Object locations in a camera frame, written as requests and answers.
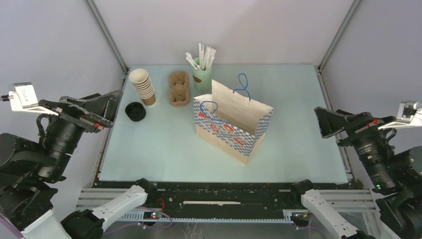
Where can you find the white wrapped straws bundle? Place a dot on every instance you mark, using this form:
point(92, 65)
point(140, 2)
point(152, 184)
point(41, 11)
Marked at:
point(205, 59)

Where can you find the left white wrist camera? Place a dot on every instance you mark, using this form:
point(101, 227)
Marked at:
point(22, 98)

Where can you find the blue checkered paper bag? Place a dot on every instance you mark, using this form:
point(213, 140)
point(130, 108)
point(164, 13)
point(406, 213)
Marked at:
point(231, 121)

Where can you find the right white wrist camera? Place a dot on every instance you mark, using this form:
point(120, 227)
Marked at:
point(409, 115)

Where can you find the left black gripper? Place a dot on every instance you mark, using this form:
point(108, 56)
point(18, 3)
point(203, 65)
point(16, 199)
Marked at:
point(107, 104)

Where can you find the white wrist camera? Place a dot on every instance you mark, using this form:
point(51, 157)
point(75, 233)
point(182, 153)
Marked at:
point(22, 98)
point(409, 115)

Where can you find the stack of black lids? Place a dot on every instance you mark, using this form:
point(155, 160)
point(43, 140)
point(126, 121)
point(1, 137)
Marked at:
point(135, 111)

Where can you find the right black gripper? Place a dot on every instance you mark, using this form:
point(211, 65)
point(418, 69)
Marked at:
point(357, 123)

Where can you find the green straw holder cup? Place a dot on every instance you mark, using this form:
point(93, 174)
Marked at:
point(202, 79)

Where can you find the aluminium frame rail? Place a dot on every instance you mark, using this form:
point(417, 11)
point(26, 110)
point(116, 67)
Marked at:
point(343, 201)

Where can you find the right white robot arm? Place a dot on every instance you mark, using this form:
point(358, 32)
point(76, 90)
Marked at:
point(397, 177)

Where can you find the stack of paper cups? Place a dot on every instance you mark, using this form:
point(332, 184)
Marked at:
point(143, 86)

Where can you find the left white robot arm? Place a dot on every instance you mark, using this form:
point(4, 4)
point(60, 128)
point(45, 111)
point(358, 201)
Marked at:
point(26, 202)

